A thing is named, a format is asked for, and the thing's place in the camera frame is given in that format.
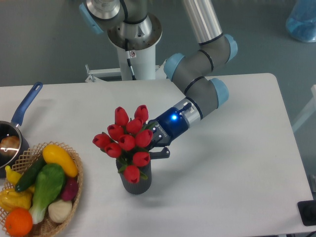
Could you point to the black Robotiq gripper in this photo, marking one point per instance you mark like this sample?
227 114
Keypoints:
166 128

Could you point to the red tulip bouquet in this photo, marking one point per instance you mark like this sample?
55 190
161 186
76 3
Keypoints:
127 140

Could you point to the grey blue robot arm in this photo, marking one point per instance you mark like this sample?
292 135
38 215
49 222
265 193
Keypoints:
202 96

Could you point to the dark grey ribbed vase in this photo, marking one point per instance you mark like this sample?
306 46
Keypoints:
138 186

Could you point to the purple red radish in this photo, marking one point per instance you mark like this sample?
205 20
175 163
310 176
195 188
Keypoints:
70 190

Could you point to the yellow squash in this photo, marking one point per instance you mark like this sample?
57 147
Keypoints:
53 153

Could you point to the green bok choy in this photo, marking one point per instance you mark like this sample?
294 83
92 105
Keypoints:
48 185

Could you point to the white garlic bulb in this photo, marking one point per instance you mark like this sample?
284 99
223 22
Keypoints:
60 210

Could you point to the green cucumber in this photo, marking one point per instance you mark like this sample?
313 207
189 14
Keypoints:
30 175

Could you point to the black device at edge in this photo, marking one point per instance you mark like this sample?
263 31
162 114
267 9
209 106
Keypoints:
307 210

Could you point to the yellow banana pepper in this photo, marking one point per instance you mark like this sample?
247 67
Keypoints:
12 176

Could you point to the brown bread roll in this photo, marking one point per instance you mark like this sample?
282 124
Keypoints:
9 146

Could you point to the orange fruit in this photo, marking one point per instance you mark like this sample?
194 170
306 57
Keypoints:
19 222

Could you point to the blue translucent plastic bag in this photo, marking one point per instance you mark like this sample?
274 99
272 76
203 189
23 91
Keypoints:
301 23

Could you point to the blue handled saucepan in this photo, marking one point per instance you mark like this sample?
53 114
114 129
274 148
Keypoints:
12 128

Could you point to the white frame at right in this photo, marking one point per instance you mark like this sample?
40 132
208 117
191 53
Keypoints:
306 112

